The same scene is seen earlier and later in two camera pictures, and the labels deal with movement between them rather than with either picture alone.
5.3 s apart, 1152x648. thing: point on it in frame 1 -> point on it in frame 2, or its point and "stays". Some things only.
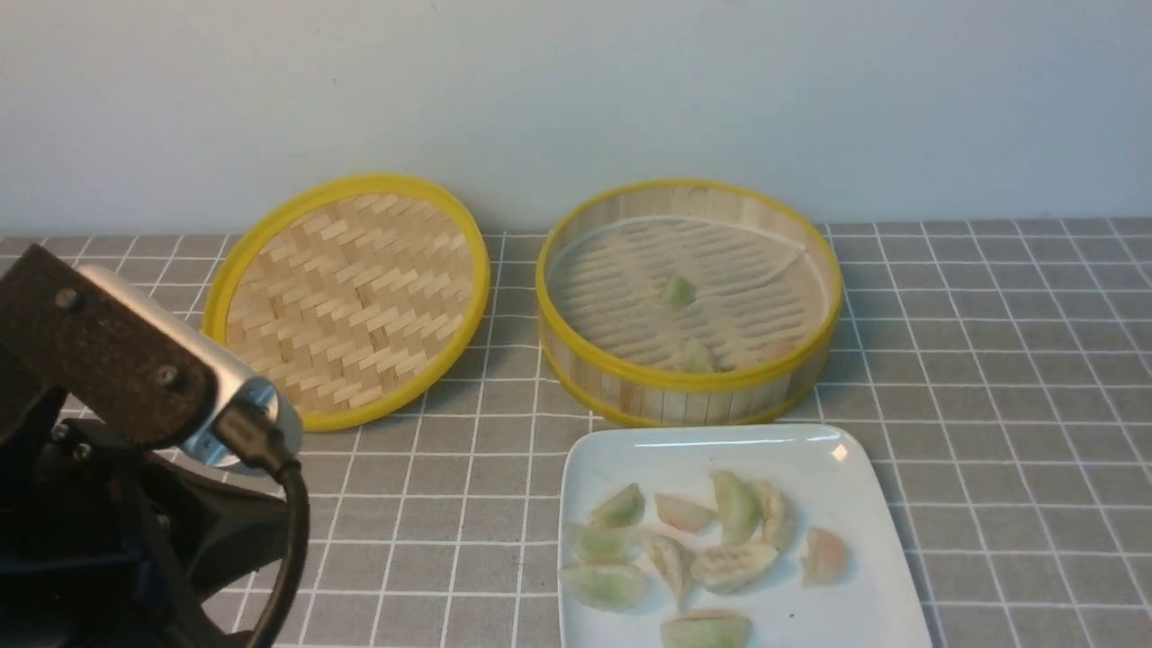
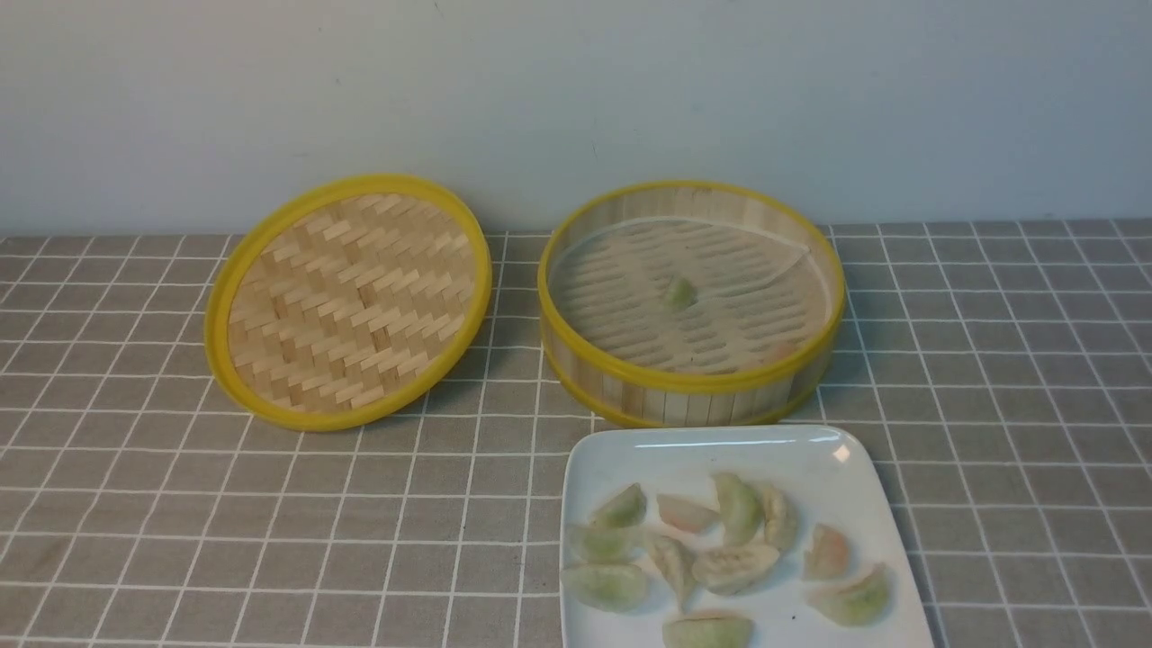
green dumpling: x=696 y=359 -> x=864 y=604
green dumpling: x=624 y=508 stays
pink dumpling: x=688 y=512 stays
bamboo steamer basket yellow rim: x=700 y=303 stays
